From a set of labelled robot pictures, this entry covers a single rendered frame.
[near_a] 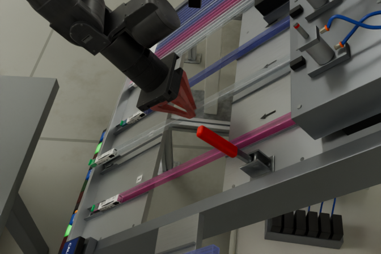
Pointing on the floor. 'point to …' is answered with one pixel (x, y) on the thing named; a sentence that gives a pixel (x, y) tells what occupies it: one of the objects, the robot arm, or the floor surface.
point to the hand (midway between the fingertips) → (190, 110)
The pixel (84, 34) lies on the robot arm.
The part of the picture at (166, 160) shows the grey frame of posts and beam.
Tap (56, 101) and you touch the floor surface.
